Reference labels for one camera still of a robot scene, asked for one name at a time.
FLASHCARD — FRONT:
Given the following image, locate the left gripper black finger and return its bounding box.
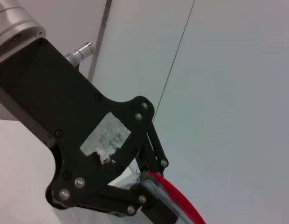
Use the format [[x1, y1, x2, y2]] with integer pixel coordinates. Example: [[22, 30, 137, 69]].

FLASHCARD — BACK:
[[76, 180, 179, 224], [134, 121, 170, 177]]

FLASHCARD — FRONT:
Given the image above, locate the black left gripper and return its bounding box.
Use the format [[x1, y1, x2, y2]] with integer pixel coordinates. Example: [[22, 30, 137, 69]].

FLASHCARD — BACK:
[[0, 38, 156, 210]]

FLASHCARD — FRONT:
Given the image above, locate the clear red-zipper document bag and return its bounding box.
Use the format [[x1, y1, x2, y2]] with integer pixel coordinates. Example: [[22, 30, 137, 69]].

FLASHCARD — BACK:
[[55, 169, 207, 224]]

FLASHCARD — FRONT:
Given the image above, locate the silver cable connector plug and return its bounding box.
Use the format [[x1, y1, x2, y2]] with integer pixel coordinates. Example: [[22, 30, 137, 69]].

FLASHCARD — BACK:
[[64, 42, 96, 66]]

